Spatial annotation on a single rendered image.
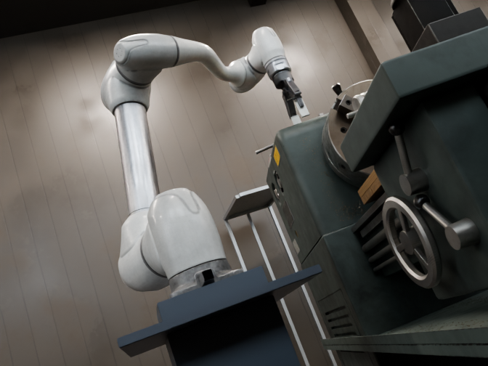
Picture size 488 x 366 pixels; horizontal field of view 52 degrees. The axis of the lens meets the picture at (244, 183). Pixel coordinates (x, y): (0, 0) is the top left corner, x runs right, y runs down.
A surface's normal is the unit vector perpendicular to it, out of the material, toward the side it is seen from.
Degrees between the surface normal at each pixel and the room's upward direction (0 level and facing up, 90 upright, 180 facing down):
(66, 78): 90
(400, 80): 90
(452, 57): 90
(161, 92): 90
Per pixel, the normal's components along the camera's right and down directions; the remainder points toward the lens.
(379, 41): 0.16, -0.36
